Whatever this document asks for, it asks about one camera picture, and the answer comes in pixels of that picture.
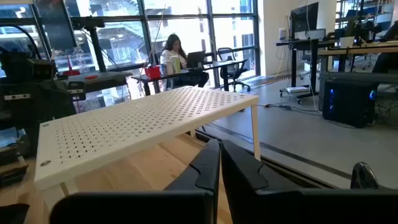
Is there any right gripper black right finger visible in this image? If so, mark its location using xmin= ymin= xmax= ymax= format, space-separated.
xmin=220 ymin=139 xmax=398 ymax=224

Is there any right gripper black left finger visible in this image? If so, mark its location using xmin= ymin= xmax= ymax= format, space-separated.
xmin=49 ymin=138 xmax=221 ymax=224

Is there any white perforated shelf riser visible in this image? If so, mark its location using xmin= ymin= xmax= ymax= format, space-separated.
xmin=33 ymin=85 xmax=261 ymax=215

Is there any black office chair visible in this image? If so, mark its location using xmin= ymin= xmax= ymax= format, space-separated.
xmin=216 ymin=47 xmax=251 ymax=93

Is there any red box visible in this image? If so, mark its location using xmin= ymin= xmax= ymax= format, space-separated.
xmin=144 ymin=64 xmax=162 ymax=80

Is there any black office desk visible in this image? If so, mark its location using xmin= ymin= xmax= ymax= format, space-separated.
xmin=131 ymin=60 xmax=249 ymax=96

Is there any black computer tower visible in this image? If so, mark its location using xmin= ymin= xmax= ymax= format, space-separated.
xmin=322 ymin=79 xmax=379 ymax=129

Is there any black laptop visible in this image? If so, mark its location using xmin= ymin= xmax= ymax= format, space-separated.
xmin=185 ymin=50 xmax=206 ymax=69

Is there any black standing desk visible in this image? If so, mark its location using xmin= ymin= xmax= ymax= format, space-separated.
xmin=275 ymin=29 xmax=336 ymax=105

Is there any person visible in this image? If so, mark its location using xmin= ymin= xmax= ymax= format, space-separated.
xmin=159 ymin=33 xmax=210 ymax=90

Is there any grey desk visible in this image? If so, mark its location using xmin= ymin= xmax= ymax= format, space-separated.
xmin=60 ymin=70 xmax=134 ymax=103

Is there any red round stand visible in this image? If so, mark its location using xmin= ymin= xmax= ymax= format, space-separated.
xmin=62 ymin=49 xmax=81 ymax=77

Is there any large black monitor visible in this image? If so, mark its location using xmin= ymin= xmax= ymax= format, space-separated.
xmin=290 ymin=1 xmax=320 ymax=40

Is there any wooden top desk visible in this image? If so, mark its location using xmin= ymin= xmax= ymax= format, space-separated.
xmin=317 ymin=39 xmax=398 ymax=74

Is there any black floor cable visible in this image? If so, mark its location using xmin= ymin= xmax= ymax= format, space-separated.
xmin=257 ymin=102 xmax=324 ymax=114

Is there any yellow black cable ramp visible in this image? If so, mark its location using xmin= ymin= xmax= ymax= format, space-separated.
xmin=248 ymin=73 xmax=293 ymax=87

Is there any glass window wall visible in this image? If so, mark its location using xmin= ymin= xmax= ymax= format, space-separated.
xmin=0 ymin=0 xmax=261 ymax=91

